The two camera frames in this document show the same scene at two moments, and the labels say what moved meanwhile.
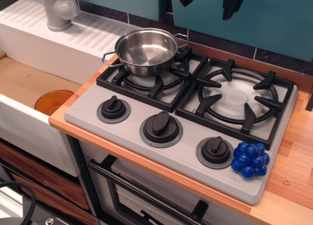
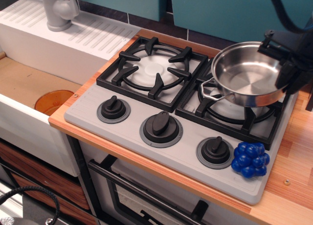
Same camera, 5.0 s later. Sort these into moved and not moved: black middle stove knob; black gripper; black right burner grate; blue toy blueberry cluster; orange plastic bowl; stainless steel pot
Moved: stainless steel pot; black gripper
Not moved: orange plastic bowl; black right burner grate; blue toy blueberry cluster; black middle stove knob
